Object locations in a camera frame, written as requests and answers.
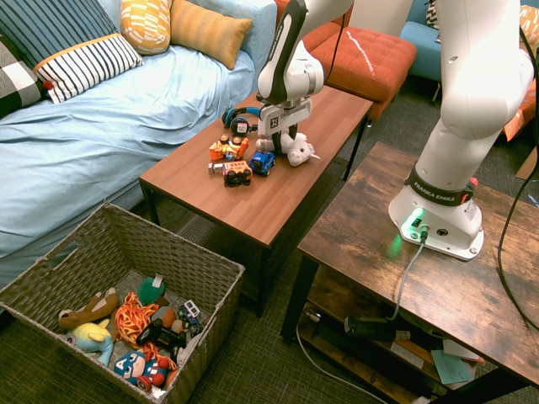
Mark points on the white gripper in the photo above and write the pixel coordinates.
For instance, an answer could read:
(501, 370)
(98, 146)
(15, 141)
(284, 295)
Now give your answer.
(275, 120)

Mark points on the white stuffed unicorn toy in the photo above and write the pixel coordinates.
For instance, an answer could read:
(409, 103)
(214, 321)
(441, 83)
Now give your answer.
(299, 152)

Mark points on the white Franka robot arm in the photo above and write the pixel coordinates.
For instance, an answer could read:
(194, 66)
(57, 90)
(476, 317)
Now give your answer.
(463, 84)

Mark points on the blue toy police car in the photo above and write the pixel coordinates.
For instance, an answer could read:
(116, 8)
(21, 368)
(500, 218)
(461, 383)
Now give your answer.
(263, 162)

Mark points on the orange toy bulldozer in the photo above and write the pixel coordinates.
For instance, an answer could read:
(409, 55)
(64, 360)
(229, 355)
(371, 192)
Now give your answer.
(229, 148)

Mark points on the orange toy fire truck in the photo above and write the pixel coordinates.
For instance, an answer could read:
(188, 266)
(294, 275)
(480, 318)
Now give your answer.
(236, 172)

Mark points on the woven grey storage basket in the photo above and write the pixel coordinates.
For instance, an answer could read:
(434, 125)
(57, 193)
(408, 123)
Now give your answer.
(168, 261)

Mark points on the blue white toy truck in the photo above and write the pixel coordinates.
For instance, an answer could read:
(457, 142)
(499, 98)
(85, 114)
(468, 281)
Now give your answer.
(190, 313)

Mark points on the black and blue headphones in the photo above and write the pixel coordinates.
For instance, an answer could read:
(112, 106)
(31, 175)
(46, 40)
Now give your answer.
(236, 120)

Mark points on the reddish wooden coffee table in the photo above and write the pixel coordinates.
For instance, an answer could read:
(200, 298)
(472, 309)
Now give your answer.
(269, 198)

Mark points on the orange tufted ottoman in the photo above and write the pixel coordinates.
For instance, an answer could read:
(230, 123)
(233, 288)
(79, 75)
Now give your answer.
(362, 59)

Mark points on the mustard rectangular pillow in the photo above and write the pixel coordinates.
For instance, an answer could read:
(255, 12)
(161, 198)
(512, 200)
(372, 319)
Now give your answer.
(206, 29)

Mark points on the rustic dark wooden table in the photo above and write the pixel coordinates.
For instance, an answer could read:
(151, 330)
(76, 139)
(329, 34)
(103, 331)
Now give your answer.
(379, 256)

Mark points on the blue armchair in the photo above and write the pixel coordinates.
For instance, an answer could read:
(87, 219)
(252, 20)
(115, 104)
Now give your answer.
(421, 46)

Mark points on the yellow patterned pillow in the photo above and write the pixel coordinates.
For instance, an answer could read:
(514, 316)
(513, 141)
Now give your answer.
(145, 25)

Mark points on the light blue sofa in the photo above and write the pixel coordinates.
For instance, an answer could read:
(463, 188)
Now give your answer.
(105, 139)

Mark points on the green round plush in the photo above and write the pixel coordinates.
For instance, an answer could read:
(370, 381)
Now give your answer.
(151, 290)

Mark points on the black power adapter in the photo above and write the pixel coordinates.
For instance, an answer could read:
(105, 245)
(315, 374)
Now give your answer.
(368, 328)

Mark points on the white navy striped pillow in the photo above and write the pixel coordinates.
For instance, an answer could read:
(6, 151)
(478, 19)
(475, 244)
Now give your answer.
(84, 65)

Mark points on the grey and orange knit plush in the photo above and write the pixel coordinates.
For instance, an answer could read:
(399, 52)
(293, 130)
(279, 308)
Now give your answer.
(168, 315)

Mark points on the black game controller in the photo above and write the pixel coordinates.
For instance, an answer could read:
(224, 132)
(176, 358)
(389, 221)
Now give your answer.
(162, 334)

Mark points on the light grey plush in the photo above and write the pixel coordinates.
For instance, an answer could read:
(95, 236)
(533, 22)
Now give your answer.
(187, 349)

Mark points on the orange flame pattern plush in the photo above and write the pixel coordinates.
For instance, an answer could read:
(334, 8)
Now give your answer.
(132, 317)

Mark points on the dark blue striped pillow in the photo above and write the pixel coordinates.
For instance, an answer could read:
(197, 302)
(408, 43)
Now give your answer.
(54, 25)

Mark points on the brown dog plush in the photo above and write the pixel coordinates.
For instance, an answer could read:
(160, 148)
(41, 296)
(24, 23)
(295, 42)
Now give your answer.
(90, 309)

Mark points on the black white checked pillow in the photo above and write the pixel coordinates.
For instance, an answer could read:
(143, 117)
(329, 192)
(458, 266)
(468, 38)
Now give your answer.
(17, 84)

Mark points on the Captain America plush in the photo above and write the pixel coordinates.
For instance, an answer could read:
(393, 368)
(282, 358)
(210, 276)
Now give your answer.
(135, 368)

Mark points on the white paper sheet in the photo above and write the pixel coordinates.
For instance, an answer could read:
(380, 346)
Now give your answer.
(461, 350)

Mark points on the yellow and blue plush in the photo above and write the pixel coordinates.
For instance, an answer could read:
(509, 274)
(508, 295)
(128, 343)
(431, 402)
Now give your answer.
(92, 336)

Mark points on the teal paper sheet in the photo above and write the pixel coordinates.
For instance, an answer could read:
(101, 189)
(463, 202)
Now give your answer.
(452, 367)

